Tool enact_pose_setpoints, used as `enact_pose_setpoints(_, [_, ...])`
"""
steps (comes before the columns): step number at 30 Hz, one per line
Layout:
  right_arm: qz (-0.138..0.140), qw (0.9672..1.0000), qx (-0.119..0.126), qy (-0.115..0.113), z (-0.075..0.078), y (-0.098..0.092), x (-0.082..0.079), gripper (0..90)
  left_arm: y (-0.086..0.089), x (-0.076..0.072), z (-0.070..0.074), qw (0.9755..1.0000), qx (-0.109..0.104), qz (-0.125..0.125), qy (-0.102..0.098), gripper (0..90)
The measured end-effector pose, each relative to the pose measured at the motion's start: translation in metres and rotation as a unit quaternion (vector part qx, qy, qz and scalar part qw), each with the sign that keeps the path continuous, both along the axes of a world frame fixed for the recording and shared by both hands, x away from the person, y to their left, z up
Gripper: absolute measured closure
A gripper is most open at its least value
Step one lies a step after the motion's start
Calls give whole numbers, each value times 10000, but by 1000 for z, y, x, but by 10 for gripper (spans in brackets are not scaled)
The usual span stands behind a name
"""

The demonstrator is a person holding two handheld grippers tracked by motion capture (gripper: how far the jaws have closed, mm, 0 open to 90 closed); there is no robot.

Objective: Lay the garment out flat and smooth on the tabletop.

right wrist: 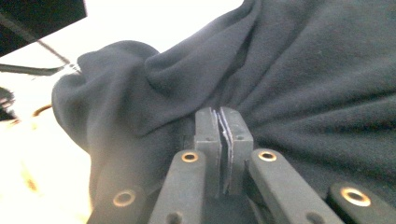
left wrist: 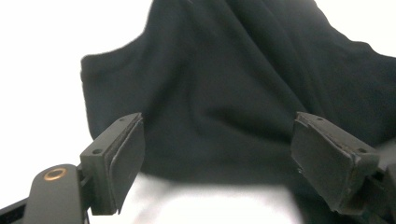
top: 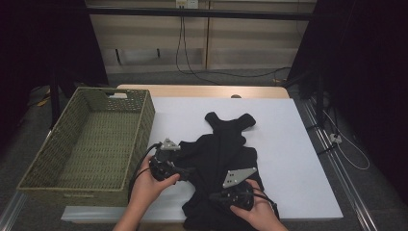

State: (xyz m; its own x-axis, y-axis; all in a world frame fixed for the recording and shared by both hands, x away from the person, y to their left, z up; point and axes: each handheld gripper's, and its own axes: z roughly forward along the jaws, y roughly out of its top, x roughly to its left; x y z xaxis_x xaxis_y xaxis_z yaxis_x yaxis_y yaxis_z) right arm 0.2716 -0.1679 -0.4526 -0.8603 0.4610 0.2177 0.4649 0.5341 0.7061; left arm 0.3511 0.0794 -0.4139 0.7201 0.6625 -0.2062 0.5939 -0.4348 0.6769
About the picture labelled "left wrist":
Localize white table mat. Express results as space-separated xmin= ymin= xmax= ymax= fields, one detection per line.
xmin=0 ymin=0 xmax=396 ymax=224

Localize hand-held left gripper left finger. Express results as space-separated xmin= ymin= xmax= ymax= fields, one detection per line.
xmin=79 ymin=112 xmax=147 ymax=217

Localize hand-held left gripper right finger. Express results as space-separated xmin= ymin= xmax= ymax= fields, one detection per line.
xmin=290 ymin=111 xmax=381 ymax=217

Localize black t-shirt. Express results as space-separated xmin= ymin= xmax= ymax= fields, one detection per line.
xmin=79 ymin=0 xmax=396 ymax=224

